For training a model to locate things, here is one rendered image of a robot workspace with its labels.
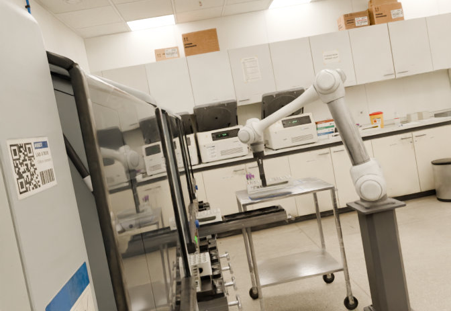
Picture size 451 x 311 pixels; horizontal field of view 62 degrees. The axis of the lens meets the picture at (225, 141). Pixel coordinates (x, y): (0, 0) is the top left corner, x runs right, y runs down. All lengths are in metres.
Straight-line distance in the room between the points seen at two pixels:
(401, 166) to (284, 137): 1.46
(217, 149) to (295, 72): 1.39
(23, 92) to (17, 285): 0.10
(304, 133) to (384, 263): 2.40
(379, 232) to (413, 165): 2.77
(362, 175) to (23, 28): 1.99
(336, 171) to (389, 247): 2.35
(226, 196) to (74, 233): 4.19
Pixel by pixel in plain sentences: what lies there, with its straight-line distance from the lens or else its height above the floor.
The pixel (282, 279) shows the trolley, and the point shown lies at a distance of 2.62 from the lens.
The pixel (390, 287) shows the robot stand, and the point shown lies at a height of 0.22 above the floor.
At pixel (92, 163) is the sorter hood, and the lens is 0.30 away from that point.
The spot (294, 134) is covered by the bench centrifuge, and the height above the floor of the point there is 1.04.
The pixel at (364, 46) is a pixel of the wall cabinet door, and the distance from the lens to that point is 5.22.
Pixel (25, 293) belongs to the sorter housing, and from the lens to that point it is 0.21.
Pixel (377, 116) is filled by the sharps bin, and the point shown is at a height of 1.06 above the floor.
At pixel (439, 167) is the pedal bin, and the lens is 4.92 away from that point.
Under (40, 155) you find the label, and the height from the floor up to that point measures 1.34.
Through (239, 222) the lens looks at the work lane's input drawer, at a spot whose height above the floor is 0.79.
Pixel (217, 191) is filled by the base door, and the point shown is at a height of 0.56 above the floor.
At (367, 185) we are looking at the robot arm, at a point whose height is 0.89.
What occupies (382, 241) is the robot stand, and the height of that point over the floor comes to 0.50.
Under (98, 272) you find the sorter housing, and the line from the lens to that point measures 0.98.
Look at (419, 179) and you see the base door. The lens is 5.17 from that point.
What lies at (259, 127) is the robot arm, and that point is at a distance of 2.26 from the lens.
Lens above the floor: 1.34
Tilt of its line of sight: 3 degrees down
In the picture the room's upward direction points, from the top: 10 degrees counter-clockwise
